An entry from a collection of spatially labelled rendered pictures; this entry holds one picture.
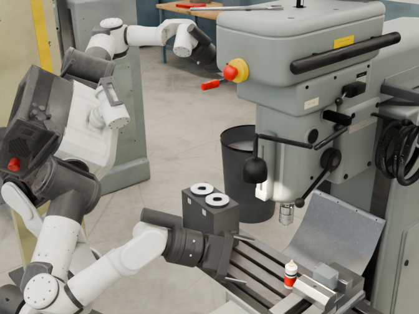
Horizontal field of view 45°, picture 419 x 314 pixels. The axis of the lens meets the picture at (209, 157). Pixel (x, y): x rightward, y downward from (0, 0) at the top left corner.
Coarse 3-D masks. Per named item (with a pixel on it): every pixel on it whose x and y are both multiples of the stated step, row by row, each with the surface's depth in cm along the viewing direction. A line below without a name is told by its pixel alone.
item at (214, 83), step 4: (212, 80) 137; (216, 80) 137; (220, 80) 139; (224, 80) 140; (228, 80) 140; (232, 80) 142; (204, 84) 135; (208, 84) 136; (212, 84) 136; (216, 84) 137; (204, 88) 135; (208, 88) 136
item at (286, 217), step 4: (280, 208) 163; (280, 212) 164; (284, 212) 162; (288, 212) 162; (292, 212) 163; (280, 216) 164; (284, 216) 163; (288, 216) 163; (292, 216) 164; (280, 220) 165; (284, 220) 163; (288, 220) 163; (292, 220) 165; (284, 224) 164; (288, 224) 164
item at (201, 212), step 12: (192, 192) 193; (204, 192) 193; (216, 192) 195; (192, 204) 192; (204, 204) 187; (216, 204) 184; (228, 204) 187; (192, 216) 195; (204, 216) 187; (216, 216) 182; (228, 216) 186; (192, 228) 198; (204, 228) 190; (216, 228) 184; (228, 228) 188
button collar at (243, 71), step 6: (234, 60) 126; (240, 60) 126; (234, 66) 127; (240, 66) 125; (246, 66) 126; (240, 72) 126; (246, 72) 126; (234, 78) 128; (240, 78) 127; (246, 78) 128
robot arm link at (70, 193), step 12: (60, 168) 126; (60, 180) 124; (72, 180) 127; (84, 180) 129; (48, 192) 124; (60, 192) 125; (72, 192) 126; (84, 192) 128; (60, 204) 124; (72, 204) 125; (84, 204) 128; (72, 216) 124
